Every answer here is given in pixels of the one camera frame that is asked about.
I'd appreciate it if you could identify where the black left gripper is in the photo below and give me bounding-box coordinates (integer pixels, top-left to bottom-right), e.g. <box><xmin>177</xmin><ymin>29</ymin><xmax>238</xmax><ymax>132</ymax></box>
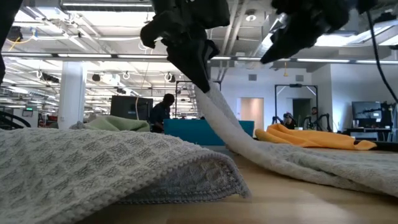
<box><xmin>139</xmin><ymin>0</ymin><xmax>231</xmax><ymax>93</ymax></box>

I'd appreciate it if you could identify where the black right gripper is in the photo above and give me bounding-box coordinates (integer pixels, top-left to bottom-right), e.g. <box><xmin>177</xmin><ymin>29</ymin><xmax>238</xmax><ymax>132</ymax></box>
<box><xmin>260</xmin><ymin>0</ymin><xmax>379</xmax><ymax>65</ymax></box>

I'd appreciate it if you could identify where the orange microfiber towel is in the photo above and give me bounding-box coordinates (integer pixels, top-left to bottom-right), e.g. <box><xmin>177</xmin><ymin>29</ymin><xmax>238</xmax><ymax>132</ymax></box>
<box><xmin>254</xmin><ymin>123</ymin><xmax>378</xmax><ymax>151</ymax></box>

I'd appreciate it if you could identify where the green microfiber towel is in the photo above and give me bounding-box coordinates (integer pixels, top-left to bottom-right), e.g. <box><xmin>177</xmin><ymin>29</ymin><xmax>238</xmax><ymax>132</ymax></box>
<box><xmin>70</xmin><ymin>114</ymin><xmax>152</xmax><ymax>133</ymax></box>

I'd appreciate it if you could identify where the white terry microfiber towel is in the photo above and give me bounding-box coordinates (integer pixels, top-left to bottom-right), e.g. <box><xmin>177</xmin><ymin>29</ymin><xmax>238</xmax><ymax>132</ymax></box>
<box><xmin>194</xmin><ymin>81</ymin><xmax>398</xmax><ymax>198</ymax></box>

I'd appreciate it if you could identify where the grey waffle microfiber towel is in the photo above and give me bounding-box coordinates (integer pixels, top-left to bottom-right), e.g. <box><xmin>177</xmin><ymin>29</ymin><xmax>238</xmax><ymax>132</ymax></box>
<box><xmin>0</xmin><ymin>127</ymin><xmax>251</xmax><ymax>224</ymax></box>

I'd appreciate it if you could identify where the person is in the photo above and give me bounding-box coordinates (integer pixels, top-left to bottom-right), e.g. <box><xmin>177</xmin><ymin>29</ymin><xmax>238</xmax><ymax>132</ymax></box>
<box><xmin>281</xmin><ymin>111</ymin><xmax>298</xmax><ymax>130</ymax></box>
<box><xmin>149</xmin><ymin>93</ymin><xmax>175</xmax><ymax>134</ymax></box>
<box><xmin>306</xmin><ymin>106</ymin><xmax>321</xmax><ymax>130</ymax></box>

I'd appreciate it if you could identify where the peach door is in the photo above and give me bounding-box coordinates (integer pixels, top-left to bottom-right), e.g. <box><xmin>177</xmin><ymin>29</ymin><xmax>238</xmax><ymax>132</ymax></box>
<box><xmin>241</xmin><ymin>98</ymin><xmax>264</xmax><ymax>131</ymax></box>

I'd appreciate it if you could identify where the teal plastic bin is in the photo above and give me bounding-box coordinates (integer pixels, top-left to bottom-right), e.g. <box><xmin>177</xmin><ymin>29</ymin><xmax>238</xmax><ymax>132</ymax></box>
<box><xmin>164</xmin><ymin>118</ymin><xmax>255</xmax><ymax>146</ymax></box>

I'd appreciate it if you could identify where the black computer monitor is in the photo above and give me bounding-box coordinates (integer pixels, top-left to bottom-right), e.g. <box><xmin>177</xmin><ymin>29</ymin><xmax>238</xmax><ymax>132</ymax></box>
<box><xmin>110</xmin><ymin>95</ymin><xmax>154</xmax><ymax>121</ymax></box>

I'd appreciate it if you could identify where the dark desk monitor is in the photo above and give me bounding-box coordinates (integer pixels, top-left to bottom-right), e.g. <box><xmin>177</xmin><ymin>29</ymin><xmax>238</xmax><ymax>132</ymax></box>
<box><xmin>351</xmin><ymin>101</ymin><xmax>382</xmax><ymax>121</ymax></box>

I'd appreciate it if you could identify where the grey office desk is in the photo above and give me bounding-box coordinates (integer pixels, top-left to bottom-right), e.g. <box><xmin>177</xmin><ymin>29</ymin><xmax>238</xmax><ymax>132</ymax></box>
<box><xmin>345</xmin><ymin>127</ymin><xmax>392</xmax><ymax>141</ymax></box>

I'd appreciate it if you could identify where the white pillar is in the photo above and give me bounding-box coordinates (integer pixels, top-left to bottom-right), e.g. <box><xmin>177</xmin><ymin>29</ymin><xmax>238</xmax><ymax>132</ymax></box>
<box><xmin>57</xmin><ymin>60</ymin><xmax>88</xmax><ymax>130</ymax></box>

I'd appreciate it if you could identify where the black dome fixture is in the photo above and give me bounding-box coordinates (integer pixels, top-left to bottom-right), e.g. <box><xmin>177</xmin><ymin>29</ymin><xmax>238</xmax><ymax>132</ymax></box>
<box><xmin>6</xmin><ymin>26</ymin><xmax>23</xmax><ymax>43</ymax></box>

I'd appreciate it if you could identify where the black metal rig frame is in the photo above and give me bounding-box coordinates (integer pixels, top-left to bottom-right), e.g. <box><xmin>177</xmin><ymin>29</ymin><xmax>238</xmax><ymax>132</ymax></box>
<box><xmin>274</xmin><ymin>83</ymin><xmax>318</xmax><ymax>125</ymax></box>
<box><xmin>175</xmin><ymin>80</ymin><xmax>222</xmax><ymax>119</ymax></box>

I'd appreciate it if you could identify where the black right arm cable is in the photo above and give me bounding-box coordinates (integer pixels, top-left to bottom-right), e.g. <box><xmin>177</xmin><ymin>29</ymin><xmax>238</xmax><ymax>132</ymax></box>
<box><xmin>366</xmin><ymin>11</ymin><xmax>398</xmax><ymax>103</ymax></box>

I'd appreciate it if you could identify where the black aluminium table frame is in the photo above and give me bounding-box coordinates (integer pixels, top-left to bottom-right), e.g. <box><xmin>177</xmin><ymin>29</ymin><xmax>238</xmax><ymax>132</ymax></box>
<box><xmin>354</xmin><ymin>140</ymin><xmax>398</xmax><ymax>152</ymax></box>

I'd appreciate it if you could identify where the black curved cable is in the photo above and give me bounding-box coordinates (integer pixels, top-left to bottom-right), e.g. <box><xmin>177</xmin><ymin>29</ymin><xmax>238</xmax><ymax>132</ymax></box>
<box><xmin>0</xmin><ymin>110</ymin><xmax>32</xmax><ymax>130</ymax></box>

